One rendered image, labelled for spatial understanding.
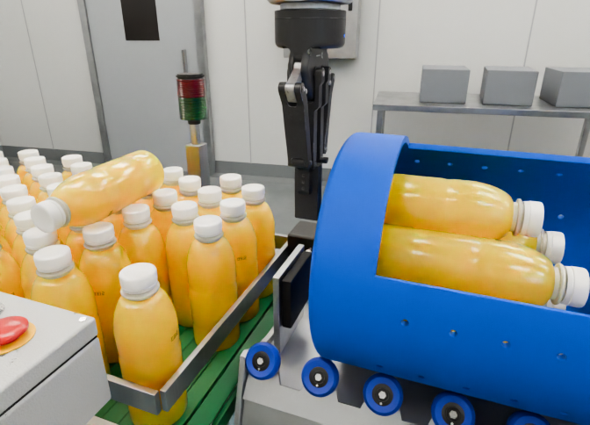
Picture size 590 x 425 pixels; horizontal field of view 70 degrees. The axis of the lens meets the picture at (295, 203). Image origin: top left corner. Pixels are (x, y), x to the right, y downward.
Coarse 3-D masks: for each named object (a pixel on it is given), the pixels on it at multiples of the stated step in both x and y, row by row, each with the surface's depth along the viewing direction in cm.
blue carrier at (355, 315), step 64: (384, 192) 41; (512, 192) 57; (576, 192) 54; (320, 256) 41; (576, 256) 58; (320, 320) 43; (384, 320) 40; (448, 320) 38; (512, 320) 36; (576, 320) 34; (448, 384) 42; (512, 384) 38; (576, 384) 36
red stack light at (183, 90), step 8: (176, 80) 93; (184, 80) 92; (192, 80) 92; (200, 80) 93; (176, 88) 94; (184, 88) 92; (192, 88) 93; (200, 88) 94; (184, 96) 93; (192, 96) 93; (200, 96) 94
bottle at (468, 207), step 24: (408, 192) 47; (432, 192) 47; (456, 192) 46; (480, 192) 45; (504, 192) 46; (408, 216) 47; (432, 216) 46; (456, 216) 45; (480, 216) 45; (504, 216) 45
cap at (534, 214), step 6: (528, 204) 45; (534, 204) 45; (540, 204) 45; (528, 210) 45; (534, 210) 45; (540, 210) 44; (528, 216) 45; (534, 216) 44; (540, 216) 44; (528, 222) 45; (534, 222) 44; (540, 222) 44; (522, 228) 45; (528, 228) 45; (534, 228) 45; (540, 228) 44; (522, 234) 46; (528, 234) 45; (534, 234) 45
